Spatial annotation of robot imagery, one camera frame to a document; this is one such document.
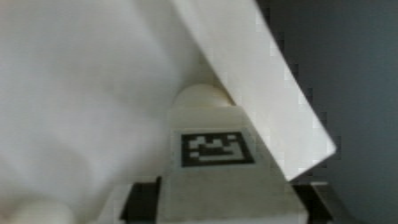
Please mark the white square tabletop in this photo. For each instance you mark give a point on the white square tabletop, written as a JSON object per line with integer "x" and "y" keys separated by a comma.
{"x": 101, "y": 57}

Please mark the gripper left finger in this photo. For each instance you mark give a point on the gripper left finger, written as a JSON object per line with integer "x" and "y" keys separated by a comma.
{"x": 131, "y": 206}

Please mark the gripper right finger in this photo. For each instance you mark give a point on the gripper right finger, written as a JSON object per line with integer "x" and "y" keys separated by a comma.
{"x": 325, "y": 204}

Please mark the white leg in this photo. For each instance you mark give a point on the white leg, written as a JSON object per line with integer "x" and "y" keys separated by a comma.
{"x": 225, "y": 187}

